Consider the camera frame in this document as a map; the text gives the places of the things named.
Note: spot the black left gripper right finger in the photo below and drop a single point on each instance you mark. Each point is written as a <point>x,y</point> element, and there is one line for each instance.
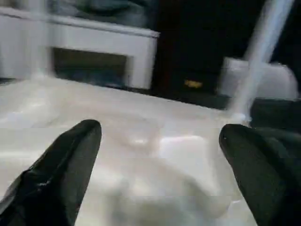
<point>268,176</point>

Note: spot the small gold label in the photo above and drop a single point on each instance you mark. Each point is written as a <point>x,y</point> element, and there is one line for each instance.
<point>193,83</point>

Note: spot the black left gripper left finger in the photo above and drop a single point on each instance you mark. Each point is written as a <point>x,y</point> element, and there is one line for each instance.
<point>58,179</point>

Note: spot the white cabinet with glass doors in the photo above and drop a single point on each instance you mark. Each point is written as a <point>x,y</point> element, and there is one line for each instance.
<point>94,35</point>

